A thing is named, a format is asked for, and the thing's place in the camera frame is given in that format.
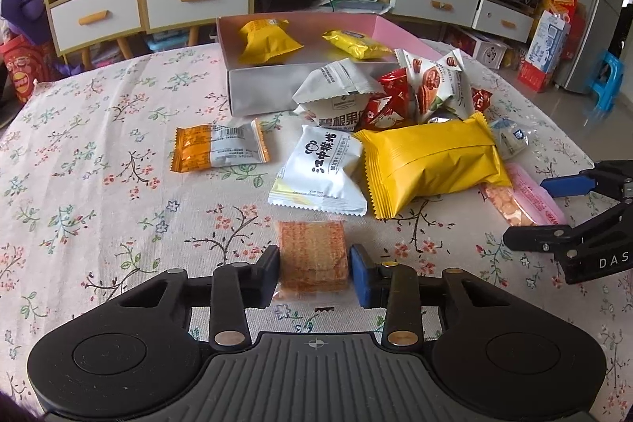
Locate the clear biscuit packet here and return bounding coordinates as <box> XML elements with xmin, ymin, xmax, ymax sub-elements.
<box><xmin>489</xmin><ymin>118</ymin><xmax>529</xmax><ymax>163</ymax></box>

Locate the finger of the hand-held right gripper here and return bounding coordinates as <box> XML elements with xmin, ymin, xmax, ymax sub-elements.
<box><xmin>540</xmin><ymin>161</ymin><xmax>633</xmax><ymax>200</ymax></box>
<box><xmin>503</xmin><ymin>202</ymin><xmax>633</xmax><ymax>254</ymax></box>

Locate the red snack packet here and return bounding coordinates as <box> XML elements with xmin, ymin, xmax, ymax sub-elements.
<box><xmin>353</xmin><ymin>95</ymin><xmax>396</xmax><ymax>132</ymax></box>
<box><xmin>472</xmin><ymin>88</ymin><xmax>494</xmax><ymax>114</ymax></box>
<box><xmin>378</xmin><ymin>68</ymin><xmax>421</xmax><ymax>129</ymax></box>

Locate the white packet black lettering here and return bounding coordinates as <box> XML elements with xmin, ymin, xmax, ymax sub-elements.
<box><xmin>268</xmin><ymin>124</ymin><xmax>369</xmax><ymax>216</ymax></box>

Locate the blue and white carton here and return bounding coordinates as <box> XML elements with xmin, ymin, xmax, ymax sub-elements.
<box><xmin>518</xmin><ymin>11</ymin><xmax>569</xmax><ymax>93</ymax></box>

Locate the small yellow snack packet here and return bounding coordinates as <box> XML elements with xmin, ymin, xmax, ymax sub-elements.
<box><xmin>239</xmin><ymin>19</ymin><xmax>305</xmax><ymax>66</ymax></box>

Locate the white pecan packet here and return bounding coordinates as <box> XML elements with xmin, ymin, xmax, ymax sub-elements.
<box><xmin>396</xmin><ymin>49</ymin><xmax>448</xmax><ymax>123</ymax></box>
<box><xmin>435</xmin><ymin>50</ymin><xmax>476</xmax><ymax>121</ymax></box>
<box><xmin>292</xmin><ymin>59</ymin><xmax>384</xmax><ymax>131</ymax></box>

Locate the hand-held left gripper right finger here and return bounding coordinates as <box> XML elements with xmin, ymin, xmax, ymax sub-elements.
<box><xmin>349</xmin><ymin>244</ymin><xmax>517</xmax><ymax>350</ymax></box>

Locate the large yellow snack packet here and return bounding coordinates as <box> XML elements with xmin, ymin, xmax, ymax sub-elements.
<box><xmin>355</xmin><ymin>113</ymin><xmax>512</xmax><ymax>220</ymax></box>

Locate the clear orange cracker packet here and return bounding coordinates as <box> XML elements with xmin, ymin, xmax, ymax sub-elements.
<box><xmin>272</xmin><ymin>219</ymin><xmax>352</xmax><ymax>301</ymax></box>

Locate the white box red print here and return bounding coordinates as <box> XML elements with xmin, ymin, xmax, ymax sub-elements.
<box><xmin>445</xmin><ymin>26</ymin><xmax>508</xmax><ymax>69</ymax></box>

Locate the red printed bucket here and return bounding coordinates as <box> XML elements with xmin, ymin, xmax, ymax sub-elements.
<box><xmin>0</xmin><ymin>34</ymin><xmax>55</xmax><ymax>101</ymax></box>

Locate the pink and grey cardboard box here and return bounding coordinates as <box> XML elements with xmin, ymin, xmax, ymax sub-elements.
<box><xmin>216</xmin><ymin>13</ymin><xmax>443</xmax><ymax>117</ymax></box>

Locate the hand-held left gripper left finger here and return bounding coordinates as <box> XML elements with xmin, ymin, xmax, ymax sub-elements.
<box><xmin>111</xmin><ymin>245</ymin><xmax>282</xmax><ymax>352</ymax></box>

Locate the pink cracker packet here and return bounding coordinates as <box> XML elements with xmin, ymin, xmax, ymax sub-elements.
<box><xmin>482</xmin><ymin>162</ymin><xmax>567</xmax><ymax>227</ymax></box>

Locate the yellow packet blue label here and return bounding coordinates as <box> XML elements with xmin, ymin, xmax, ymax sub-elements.
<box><xmin>321</xmin><ymin>29</ymin><xmax>396</xmax><ymax>61</ymax></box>

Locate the blue plastic stool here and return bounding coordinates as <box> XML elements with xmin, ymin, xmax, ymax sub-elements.
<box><xmin>588</xmin><ymin>51</ymin><xmax>624</xmax><ymax>111</ymax></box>

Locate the purple object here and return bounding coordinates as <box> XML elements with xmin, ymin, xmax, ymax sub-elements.
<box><xmin>0</xmin><ymin>0</ymin><xmax>50</xmax><ymax>42</ymax></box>

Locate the orange and white packet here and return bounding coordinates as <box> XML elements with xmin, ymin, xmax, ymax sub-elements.
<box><xmin>171</xmin><ymin>119</ymin><xmax>270</xmax><ymax>173</ymax></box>

